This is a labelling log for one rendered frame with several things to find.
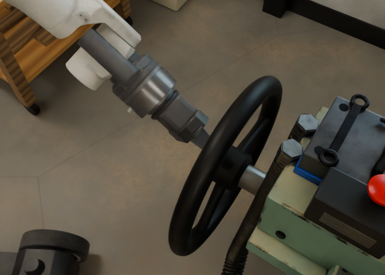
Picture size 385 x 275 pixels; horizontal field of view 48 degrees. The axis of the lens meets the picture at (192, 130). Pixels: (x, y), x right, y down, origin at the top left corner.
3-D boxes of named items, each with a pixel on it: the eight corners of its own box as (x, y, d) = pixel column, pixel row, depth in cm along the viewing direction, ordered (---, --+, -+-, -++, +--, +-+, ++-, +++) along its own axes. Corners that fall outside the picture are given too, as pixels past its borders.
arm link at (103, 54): (120, 106, 77) (71, 63, 75) (160, 63, 76) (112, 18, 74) (112, 116, 66) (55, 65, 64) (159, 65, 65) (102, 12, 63)
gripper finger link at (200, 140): (211, 160, 75) (185, 137, 74) (223, 146, 76) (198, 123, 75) (213, 161, 74) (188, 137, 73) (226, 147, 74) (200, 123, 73)
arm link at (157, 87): (167, 149, 80) (119, 106, 78) (201, 111, 81) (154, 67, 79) (180, 154, 68) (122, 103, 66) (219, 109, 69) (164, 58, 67)
